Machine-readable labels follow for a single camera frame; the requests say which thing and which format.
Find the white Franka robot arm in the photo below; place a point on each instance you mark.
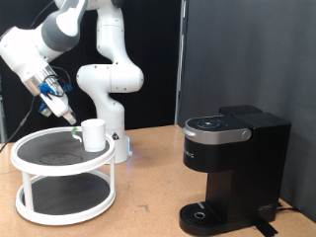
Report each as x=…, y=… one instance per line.
x=108, y=75

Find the white two-tier turntable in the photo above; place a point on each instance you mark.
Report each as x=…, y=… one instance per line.
x=62, y=169

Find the black Keurig coffee machine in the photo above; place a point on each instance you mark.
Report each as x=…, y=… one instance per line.
x=250, y=158

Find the black tape strip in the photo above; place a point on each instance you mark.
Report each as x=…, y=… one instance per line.
x=266, y=228

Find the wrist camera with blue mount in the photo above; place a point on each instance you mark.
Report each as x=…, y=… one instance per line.
x=45, y=110

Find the grey metal pole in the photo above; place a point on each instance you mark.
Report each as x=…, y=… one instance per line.
x=1, y=115

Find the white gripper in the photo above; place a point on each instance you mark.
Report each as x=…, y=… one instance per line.
x=57, y=105

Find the white mug with green tape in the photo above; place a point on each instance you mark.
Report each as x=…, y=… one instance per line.
x=94, y=136

